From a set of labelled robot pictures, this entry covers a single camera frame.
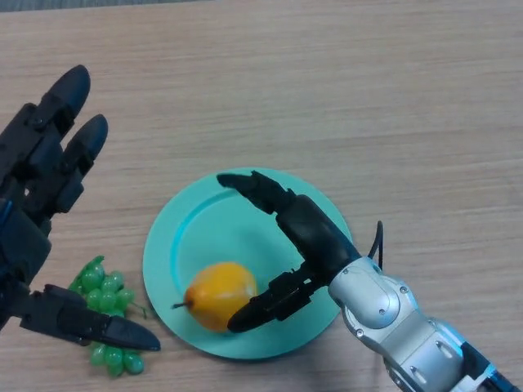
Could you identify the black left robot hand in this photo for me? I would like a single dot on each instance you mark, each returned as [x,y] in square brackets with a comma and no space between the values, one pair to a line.
[24,253]

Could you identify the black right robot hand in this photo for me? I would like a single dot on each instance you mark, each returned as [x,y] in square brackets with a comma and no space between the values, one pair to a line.
[314,232]

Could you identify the yellow pear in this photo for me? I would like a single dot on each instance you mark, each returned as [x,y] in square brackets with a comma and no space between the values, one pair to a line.
[220,294]

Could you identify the green round plate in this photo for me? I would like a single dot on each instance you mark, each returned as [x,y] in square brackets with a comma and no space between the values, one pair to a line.
[245,237]

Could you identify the green grape bunch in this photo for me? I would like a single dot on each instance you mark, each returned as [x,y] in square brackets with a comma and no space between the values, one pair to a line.
[102,294]

